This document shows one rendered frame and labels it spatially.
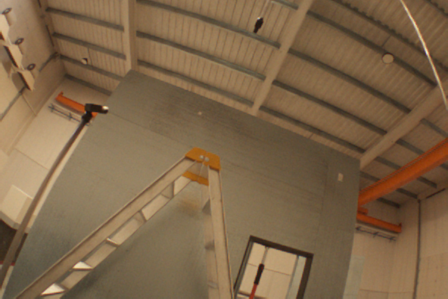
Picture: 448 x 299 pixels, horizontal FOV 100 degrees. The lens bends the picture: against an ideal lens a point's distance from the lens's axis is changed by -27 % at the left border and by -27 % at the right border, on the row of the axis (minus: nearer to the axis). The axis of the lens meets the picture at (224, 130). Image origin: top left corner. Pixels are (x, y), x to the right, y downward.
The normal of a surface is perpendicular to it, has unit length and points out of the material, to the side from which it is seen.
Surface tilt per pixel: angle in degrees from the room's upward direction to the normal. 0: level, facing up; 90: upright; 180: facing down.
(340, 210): 90
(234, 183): 90
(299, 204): 90
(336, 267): 90
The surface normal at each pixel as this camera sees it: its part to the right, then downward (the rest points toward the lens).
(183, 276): 0.19, -0.50
